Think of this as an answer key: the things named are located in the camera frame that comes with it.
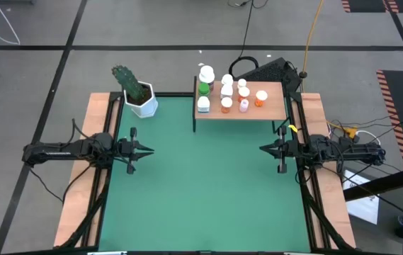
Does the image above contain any black coiled floor cable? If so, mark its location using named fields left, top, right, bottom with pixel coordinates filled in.
left=228, top=0, right=261, bottom=81

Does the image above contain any black overhead beam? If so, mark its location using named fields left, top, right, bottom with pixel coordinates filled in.
left=342, top=161, right=403, bottom=202

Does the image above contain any large bottle wide white cap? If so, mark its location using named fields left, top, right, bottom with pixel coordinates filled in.
left=198, top=64, right=216, bottom=91

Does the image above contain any monitor with white screen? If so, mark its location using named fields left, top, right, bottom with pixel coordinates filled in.
left=341, top=169, right=381, bottom=226

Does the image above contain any wooden shelf with black legs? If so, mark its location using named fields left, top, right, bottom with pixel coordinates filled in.
left=193, top=76, right=288, bottom=133

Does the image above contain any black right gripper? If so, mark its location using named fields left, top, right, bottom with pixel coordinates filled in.
left=259, top=125, right=298, bottom=174

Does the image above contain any green-capped bottle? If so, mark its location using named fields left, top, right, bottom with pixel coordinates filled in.
left=198, top=81, right=211, bottom=97

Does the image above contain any white hexagonal plant pot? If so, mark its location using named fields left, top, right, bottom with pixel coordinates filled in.
left=123, top=80, right=159, bottom=119

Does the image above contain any green cactus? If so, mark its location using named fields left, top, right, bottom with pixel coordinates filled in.
left=111, top=64, right=144, bottom=101

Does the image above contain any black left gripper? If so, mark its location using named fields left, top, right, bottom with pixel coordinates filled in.
left=117, top=126, right=155, bottom=175

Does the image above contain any black aluminium table frame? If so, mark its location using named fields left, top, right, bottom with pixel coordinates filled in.
left=54, top=91, right=356, bottom=255

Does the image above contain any yellow cable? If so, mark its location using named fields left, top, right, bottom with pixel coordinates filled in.
left=302, top=0, right=325, bottom=74

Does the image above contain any white looped cable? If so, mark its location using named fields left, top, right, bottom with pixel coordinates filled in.
left=355, top=130, right=382, bottom=147

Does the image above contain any yellow power strip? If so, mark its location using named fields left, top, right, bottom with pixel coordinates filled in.
left=342, top=126, right=360, bottom=140

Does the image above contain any wooden table side board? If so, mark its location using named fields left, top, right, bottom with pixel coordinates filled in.
left=52, top=92, right=121, bottom=248
left=300, top=92, right=357, bottom=249

